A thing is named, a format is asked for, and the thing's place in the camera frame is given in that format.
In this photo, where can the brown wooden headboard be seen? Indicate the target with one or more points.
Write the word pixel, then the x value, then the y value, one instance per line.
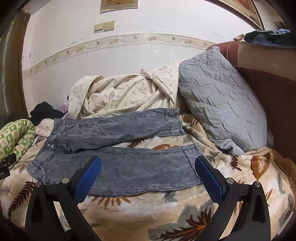
pixel 270 72

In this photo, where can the blue clothes on headboard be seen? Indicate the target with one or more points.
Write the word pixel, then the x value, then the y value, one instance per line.
pixel 282 38

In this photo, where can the black garment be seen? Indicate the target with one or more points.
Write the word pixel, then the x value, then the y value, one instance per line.
pixel 43 111

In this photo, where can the purple plastic bag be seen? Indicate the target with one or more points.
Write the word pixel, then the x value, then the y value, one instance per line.
pixel 63 108

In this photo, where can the brown wooden door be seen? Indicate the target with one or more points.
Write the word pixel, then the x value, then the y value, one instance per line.
pixel 13 106

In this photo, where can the grey quilted pillow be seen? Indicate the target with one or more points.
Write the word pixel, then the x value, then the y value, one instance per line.
pixel 227 108

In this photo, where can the cream patterned duvet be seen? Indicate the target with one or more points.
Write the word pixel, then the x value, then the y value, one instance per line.
pixel 96 96

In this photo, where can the green and white quilt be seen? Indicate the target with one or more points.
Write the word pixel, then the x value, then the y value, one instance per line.
pixel 16 138

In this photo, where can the leaf-pattern fleece blanket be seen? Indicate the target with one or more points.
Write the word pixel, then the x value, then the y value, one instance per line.
pixel 173 215

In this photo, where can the grey-blue denim pants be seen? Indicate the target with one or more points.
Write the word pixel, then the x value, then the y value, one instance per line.
pixel 125 171

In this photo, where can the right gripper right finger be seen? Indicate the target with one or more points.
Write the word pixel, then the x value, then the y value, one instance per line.
pixel 253 222

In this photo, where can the framed picture on wall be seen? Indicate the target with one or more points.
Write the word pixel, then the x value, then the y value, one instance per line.
pixel 116 5

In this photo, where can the large framed picture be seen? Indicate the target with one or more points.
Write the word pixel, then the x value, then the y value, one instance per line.
pixel 246 8

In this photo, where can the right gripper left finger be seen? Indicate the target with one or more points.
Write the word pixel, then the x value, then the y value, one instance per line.
pixel 53 212

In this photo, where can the beige wall switch plate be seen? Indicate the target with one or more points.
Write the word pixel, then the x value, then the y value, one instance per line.
pixel 104 27

